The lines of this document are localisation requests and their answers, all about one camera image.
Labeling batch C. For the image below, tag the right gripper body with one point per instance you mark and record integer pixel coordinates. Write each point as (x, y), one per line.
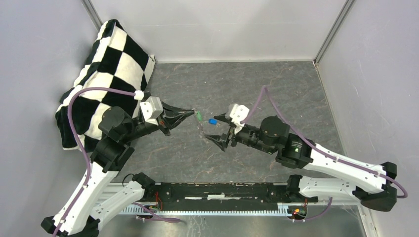
(232, 137)

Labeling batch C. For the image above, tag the blue tagged key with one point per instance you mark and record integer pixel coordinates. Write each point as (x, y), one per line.
(213, 122)

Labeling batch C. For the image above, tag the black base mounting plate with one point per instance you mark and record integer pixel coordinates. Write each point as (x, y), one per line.
(221, 196)

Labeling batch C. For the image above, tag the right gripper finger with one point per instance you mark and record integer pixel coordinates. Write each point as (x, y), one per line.
(221, 141)
(223, 118)

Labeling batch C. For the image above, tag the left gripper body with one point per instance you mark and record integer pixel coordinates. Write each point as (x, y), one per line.
(160, 123)

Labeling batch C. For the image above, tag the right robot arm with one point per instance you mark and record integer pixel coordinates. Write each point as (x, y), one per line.
(371, 184)

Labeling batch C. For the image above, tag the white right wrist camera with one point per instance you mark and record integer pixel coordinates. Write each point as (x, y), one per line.
(237, 113)

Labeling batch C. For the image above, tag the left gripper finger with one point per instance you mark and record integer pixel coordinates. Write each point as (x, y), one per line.
(173, 119)
(169, 109)

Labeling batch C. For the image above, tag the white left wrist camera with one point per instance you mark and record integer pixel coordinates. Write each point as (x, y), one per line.
(151, 109)

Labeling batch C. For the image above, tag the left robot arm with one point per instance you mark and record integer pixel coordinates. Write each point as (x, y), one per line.
(81, 216)

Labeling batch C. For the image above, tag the green tagged key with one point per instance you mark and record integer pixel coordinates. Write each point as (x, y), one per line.
(198, 115)

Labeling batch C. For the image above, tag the white slotted cable duct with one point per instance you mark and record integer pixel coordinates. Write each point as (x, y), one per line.
(279, 210)

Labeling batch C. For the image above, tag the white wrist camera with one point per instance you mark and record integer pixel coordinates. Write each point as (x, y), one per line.
(237, 113)
(151, 109)

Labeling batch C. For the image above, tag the black white checkered blanket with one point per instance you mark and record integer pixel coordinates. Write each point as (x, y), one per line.
(116, 61)

